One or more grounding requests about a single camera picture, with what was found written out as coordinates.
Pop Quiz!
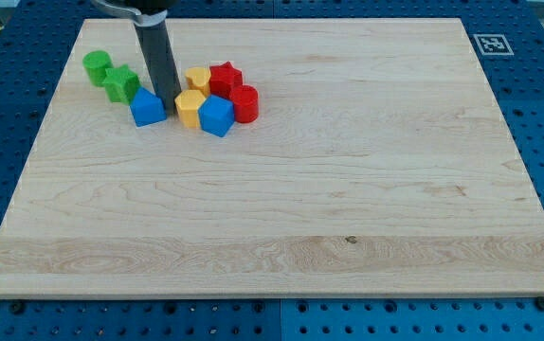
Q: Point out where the blue pentagon block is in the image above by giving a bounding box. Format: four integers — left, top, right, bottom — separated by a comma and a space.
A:
130, 87, 167, 127

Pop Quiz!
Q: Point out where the yellow heart block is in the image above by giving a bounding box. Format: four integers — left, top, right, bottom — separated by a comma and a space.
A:
184, 66, 211, 98

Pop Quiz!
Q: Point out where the red cylinder block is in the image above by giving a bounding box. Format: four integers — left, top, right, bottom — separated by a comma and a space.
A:
229, 84, 259, 123

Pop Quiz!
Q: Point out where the silver clamp robot arm end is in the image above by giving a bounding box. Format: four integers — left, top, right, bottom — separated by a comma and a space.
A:
91, 0, 177, 27

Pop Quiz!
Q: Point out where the black bolt front left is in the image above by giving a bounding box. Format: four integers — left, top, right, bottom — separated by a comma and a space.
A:
9, 300, 26, 315

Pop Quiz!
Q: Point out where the black bolt front right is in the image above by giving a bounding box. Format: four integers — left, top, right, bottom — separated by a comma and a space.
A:
535, 296, 544, 312

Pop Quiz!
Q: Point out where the red star block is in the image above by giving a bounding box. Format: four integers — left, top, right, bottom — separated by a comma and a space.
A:
209, 62, 244, 99

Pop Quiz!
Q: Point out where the white fiducial marker tag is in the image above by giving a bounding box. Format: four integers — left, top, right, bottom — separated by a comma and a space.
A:
473, 33, 514, 56

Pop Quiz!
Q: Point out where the blue cube block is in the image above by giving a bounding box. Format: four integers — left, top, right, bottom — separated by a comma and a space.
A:
198, 95, 235, 137

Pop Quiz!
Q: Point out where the light wooden board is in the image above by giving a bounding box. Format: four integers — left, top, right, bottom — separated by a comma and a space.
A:
0, 18, 544, 300

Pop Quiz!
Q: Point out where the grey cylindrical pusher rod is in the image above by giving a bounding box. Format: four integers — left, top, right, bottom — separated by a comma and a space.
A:
135, 21, 182, 115

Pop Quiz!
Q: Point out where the yellow hexagon block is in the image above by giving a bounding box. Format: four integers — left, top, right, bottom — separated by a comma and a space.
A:
174, 90, 206, 128

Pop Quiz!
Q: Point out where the green star block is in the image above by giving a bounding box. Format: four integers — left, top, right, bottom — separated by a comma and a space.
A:
102, 64, 140, 105

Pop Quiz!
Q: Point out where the black bolt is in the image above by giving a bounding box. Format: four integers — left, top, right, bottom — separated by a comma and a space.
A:
9, 300, 26, 315
535, 296, 544, 312

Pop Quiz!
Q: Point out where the green cylinder block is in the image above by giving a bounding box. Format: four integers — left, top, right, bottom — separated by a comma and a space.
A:
82, 50, 113, 87

